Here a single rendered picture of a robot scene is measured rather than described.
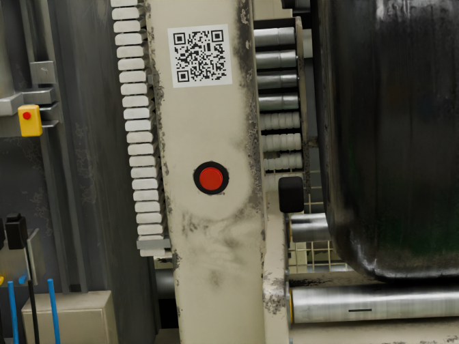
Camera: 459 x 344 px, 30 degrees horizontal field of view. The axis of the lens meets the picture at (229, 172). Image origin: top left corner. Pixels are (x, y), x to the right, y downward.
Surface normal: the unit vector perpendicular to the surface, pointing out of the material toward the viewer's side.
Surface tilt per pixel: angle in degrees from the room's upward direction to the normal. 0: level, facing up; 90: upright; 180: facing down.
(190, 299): 90
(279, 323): 90
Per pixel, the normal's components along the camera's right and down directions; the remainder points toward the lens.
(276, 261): -0.08, -0.95
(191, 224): -0.06, 0.29
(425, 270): 0.02, 0.90
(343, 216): -0.68, 0.58
